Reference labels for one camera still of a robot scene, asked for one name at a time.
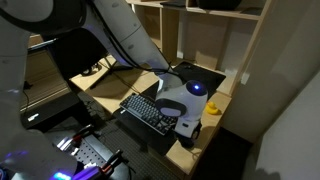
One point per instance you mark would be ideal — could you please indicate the black desk mat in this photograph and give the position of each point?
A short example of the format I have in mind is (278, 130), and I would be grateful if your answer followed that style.
(206, 77)

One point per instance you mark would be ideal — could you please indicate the black box with white label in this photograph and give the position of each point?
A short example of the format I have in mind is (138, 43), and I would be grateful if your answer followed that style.
(50, 110)

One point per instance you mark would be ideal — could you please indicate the wooden shelf unit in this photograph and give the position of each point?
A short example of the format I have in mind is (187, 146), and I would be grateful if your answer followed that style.
(206, 43)

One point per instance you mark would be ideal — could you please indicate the wooden side panel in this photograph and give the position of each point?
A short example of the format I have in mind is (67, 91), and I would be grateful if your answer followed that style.
(43, 73)

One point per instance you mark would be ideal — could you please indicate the red and black clamp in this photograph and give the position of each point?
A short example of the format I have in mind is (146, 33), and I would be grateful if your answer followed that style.
(111, 161)
(83, 132)

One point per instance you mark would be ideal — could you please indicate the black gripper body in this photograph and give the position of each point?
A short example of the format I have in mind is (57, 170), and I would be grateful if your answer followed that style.
(197, 130)

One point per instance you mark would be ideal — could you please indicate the perforated metal plate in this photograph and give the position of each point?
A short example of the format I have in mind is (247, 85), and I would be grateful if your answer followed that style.
(86, 153)

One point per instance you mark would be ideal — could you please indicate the black case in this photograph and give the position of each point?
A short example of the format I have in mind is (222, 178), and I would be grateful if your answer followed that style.
(218, 4)

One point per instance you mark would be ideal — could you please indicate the black monitor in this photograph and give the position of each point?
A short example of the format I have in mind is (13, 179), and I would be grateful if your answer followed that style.
(73, 53)

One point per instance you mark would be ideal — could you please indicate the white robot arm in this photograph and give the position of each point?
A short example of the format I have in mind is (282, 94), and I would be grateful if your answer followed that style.
(126, 30)

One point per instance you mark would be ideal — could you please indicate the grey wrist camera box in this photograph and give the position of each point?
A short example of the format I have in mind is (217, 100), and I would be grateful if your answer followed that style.
(184, 126)

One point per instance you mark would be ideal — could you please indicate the small black round device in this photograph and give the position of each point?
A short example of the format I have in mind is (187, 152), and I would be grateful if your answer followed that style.
(90, 70)

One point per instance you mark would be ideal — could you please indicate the flat black tablet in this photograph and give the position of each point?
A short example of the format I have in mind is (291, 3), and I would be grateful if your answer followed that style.
(173, 3)

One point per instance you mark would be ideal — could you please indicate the dark grey keyboard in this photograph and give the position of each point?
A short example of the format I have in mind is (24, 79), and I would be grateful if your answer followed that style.
(143, 110)

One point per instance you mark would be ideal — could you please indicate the yellow rubber duck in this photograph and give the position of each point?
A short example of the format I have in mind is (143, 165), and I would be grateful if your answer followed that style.
(212, 108)

